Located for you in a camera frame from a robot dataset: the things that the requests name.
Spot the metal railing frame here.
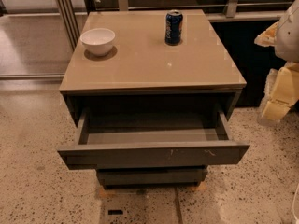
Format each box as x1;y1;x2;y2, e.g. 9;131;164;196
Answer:
50;0;299;51

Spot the blue soda can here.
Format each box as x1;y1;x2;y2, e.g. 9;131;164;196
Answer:
164;9;183;45

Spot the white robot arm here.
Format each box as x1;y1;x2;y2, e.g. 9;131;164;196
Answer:
254;0;299;126

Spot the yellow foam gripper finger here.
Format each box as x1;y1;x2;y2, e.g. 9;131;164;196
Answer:
258;98;290;123

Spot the white ceramic bowl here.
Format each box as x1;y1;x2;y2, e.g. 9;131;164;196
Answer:
80;28;115;56

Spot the grey bottom drawer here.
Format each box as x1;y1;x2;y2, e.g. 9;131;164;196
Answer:
96;166;207;187

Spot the grey drawer cabinet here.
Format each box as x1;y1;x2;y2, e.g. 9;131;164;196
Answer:
58;9;248;189

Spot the grey top drawer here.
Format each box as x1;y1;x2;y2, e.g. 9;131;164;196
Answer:
58;109;249;170

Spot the white cable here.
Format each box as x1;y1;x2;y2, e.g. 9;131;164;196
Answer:
291;184;299;224

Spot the grey drawer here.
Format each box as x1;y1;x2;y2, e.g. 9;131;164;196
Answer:
58;109;249;170
96;166;207;187

